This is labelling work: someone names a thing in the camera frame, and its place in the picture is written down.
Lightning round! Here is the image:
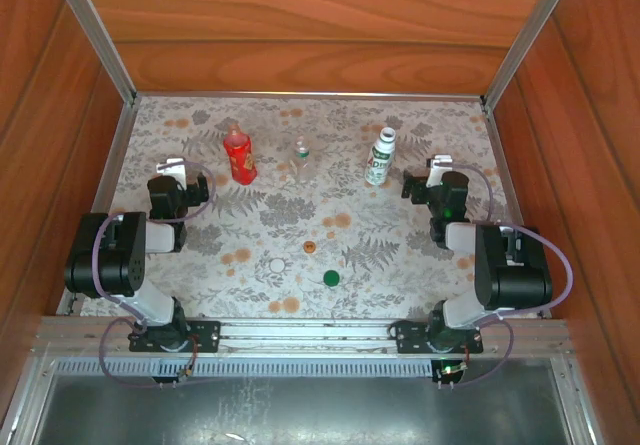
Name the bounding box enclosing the thin base wire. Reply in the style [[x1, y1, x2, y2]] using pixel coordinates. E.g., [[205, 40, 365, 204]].
[[433, 344, 472, 391], [177, 333, 200, 382]]

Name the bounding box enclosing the white AD milk bottle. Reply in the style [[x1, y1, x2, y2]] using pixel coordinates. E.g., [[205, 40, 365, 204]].
[[364, 126, 398, 188]]

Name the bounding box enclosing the galvanised metal sheet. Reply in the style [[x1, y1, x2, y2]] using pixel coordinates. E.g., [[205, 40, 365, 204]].
[[29, 375, 576, 445]]

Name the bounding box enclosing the black device with cables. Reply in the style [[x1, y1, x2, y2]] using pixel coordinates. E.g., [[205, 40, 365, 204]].
[[30, 315, 572, 361]]

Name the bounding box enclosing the grey slotted cable duct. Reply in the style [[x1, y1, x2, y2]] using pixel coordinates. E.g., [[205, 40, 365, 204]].
[[52, 357, 435, 379]]

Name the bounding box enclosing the aluminium frame bar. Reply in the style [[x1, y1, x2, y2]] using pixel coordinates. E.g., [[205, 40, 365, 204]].
[[55, 100, 139, 316], [133, 89, 485, 101], [480, 0, 584, 111], [47, 0, 139, 106], [482, 107, 551, 319]]

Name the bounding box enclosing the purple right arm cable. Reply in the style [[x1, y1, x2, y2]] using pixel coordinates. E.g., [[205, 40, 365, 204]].
[[439, 162, 576, 391]]

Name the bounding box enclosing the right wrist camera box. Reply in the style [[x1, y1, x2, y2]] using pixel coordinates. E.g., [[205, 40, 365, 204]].
[[426, 154, 454, 189]]

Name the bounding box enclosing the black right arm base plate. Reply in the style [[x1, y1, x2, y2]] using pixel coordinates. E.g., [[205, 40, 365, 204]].
[[394, 319, 485, 355]]

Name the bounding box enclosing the clear bottle green label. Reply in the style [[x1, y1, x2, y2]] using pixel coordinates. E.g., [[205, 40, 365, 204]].
[[291, 136, 311, 184]]

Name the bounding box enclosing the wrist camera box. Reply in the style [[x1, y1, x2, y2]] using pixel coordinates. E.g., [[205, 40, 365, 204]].
[[155, 157, 187, 176], [426, 154, 454, 189]]

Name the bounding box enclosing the red label drink bottle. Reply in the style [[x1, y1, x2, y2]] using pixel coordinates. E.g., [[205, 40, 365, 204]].
[[222, 123, 259, 186]]

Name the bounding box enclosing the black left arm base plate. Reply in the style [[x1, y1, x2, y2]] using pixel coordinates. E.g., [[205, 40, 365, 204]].
[[128, 318, 222, 354]]

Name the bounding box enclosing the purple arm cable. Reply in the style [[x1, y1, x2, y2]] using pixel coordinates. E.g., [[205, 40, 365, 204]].
[[439, 162, 576, 391], [91, 159, 219, 391]]

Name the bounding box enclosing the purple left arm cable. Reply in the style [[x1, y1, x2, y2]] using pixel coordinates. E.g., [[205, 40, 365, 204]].
[[91, 159, 219, 391]]

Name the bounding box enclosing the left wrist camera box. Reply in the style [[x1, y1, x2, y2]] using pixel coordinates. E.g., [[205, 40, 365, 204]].
[[155, 157, 187, 176]]

